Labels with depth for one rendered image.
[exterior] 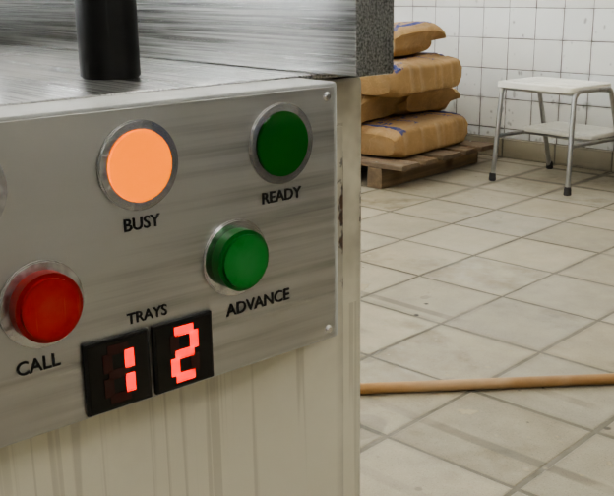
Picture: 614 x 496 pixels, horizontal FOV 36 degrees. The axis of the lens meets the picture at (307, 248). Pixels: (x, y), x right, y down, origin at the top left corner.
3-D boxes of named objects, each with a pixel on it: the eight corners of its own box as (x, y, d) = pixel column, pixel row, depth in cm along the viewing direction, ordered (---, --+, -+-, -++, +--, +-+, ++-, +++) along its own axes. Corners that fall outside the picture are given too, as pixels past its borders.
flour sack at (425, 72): (389, 101, 404) (390, 62, 400) (312, 94, 430) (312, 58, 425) (470, 86, 458) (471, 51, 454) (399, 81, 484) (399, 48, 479)
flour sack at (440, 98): (301, 110, 491) (300, 77, 486) (353, 102, 520) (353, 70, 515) (410, 123, 443) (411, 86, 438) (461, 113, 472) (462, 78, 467)
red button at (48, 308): (4, 341, 39) (-3, 273, 38) (70, 325, 41) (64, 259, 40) (21, 352, 38) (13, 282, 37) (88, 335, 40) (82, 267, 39)
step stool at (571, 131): (629, 181, 421) (638, 80, 409) (568, 196, 395) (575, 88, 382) (548, 167, 455) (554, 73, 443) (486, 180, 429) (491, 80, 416)
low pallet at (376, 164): (212, 160, 483) (211, 139, 480) (313, 141, 541) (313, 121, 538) (400, 192, 407) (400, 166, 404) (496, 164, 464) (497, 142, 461)
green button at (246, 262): (203, 290, 45) (200, 230, 44) (252, 277, 47) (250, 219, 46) (221, 298, 44) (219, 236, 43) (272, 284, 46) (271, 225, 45)
